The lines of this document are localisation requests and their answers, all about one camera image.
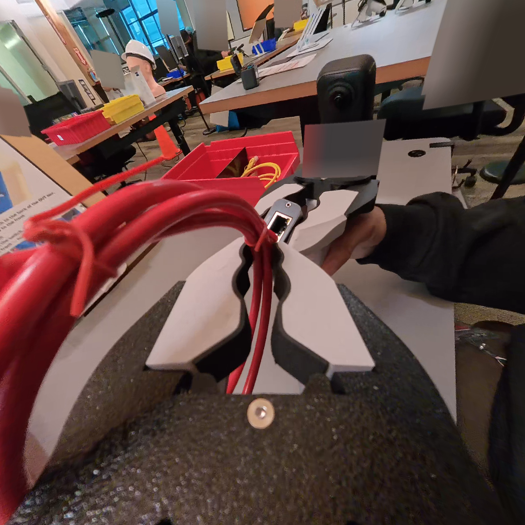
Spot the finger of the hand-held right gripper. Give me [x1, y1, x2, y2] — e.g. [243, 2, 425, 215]
[292, 191, 360, 264]
[254, 184, 305, 218]

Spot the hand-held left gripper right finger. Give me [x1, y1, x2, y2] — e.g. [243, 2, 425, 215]
[271, 245, 377, 385]

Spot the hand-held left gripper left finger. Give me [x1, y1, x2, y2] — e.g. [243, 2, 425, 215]
[145, 237, 252, 383]

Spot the black port adapter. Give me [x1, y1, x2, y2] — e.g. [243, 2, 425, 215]
[262, 199, 305, 245]

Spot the red ethernet cable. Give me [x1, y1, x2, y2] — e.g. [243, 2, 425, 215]
[0, 158, 280, 511]

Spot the person's right forearm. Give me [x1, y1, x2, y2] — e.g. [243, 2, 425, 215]
[359, 192, 525, 314]

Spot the person's right hand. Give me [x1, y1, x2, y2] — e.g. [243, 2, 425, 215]
[322, 205, 387, 276]

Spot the grey wood-edged desk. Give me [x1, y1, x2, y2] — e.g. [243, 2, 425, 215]
[199, 0, 448, 116]

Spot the black bin divider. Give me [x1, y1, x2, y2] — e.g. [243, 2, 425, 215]
[217, 148, 249, 180]

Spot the white paper strip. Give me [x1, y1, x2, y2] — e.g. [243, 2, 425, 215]
[258, 53, 317, 77]

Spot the white tablet stand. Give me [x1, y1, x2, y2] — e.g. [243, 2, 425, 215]
[287, 3, 334, 58]

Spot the red plastic bin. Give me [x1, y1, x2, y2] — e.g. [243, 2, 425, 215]
[41, 110, 112, 147]
[161, 131, 301, 208]

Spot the wood-top office desk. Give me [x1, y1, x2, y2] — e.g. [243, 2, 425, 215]
[204, 32, 305, 81]
[49, 85, 195, 165]

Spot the black pen holder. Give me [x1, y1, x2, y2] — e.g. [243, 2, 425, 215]
[240, 63, 261, 91]

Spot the black office chair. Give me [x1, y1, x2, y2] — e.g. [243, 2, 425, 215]
[377, 86, 525, 141]

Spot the computer monitor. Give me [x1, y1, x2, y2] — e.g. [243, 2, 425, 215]
[235, 0, 276, 32]

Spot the orange traffic cone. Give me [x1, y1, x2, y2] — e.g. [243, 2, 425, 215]
[153, 124, 183, 161]

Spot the black tripod stand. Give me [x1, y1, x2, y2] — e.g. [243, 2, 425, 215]
[479, 135, 525, 202]

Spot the mannequin head with hard hat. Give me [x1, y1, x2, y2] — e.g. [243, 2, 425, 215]
[120, 39, 167, 104]

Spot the printed instruction sheet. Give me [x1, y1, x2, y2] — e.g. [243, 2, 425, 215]
[0, 135, 108, 257]

